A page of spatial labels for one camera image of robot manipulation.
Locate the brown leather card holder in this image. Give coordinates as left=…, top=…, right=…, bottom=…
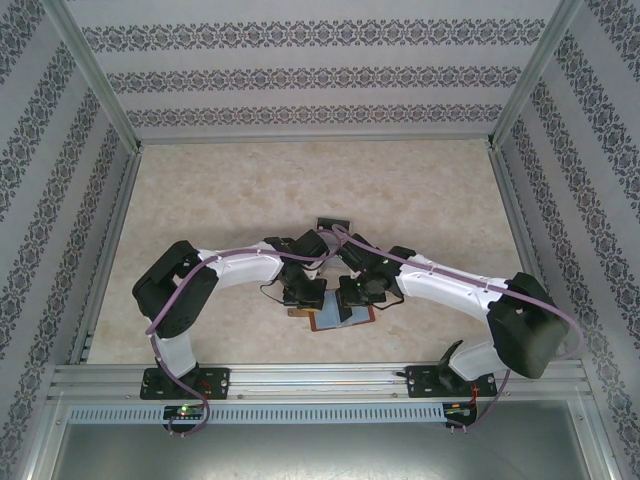
left=287, top=303, right=377, bottom=334

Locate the clear acrylic box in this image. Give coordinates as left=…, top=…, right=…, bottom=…
left=314, top=213, right=357, bottom=239

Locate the grey metal panel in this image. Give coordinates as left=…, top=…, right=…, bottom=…
left=49, top=422, right=601, bottom=480

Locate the small green circuit board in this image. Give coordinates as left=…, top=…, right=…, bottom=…
left=443, top=399, right=480, bottom=434
left=162, top=403, right=207, bottom=432

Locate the thin black cable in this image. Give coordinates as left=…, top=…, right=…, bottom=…
left=372, top=291, right=405, bottom=312
left=259, top=281, right=287, bottom=306

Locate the long aluminium mounting rail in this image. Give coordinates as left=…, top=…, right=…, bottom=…
left=49, top=363, right=596, bottom=401

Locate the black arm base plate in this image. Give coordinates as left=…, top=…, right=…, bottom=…
left=139, top=367, right=232, bottom=401
left=405, top=364, right=496, bottom=400

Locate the slotted grey cable duct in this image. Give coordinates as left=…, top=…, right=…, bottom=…
left=67, top=403, right=446, bottom=424

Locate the purple cable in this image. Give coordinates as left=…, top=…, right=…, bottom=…
left=143, top=234, right=346, bottom=435
left=327, top=223, right=585, bottom=430

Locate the aluminium side rail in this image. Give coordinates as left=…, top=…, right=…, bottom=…
left=68, top=144, right=146, bottom=366
left=487, top=144, right=570, bottom=362

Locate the aluminium frame post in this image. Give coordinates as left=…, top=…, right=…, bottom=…
left=485, top=0, right=590, bottom=150
left=47, top=0, right=146, bottom=151

